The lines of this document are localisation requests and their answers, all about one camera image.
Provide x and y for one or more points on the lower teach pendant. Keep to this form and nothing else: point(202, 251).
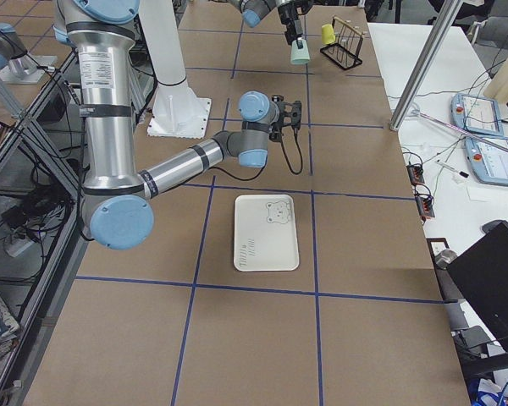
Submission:
point(488, 159)

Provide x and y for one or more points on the white camera pole base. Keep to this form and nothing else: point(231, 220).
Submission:
point(177, 111)

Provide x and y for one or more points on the black wire cup rack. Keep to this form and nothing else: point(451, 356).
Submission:
point(345, 52)

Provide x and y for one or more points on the black monitor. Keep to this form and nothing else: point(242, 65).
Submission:
point(481, 275)

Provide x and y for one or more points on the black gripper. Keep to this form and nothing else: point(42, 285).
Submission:
point(274, 135)
point(287, 13)

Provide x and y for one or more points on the pale green plastic cup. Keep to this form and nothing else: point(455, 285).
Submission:
point(299, 55)

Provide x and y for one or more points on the yellow plastic cup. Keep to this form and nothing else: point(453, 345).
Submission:
point(327, 34)

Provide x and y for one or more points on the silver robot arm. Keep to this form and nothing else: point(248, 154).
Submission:
point(116, 195)
point(254, 11)

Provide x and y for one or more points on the upper teach pendant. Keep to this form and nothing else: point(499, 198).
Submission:
point(476, 114)

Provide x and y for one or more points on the aluminium frame post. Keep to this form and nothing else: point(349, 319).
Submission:
point(447, 16)

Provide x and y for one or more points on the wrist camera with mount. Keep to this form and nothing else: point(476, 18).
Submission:
point(276, 132)

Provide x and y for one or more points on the metal cup on desk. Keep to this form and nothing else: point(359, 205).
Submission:
point(444, 258)

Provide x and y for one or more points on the white bear print tray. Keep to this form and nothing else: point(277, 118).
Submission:
point(265, 237)

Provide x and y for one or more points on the teach pendant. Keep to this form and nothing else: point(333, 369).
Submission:
point(488, 159)
point(476, 114)

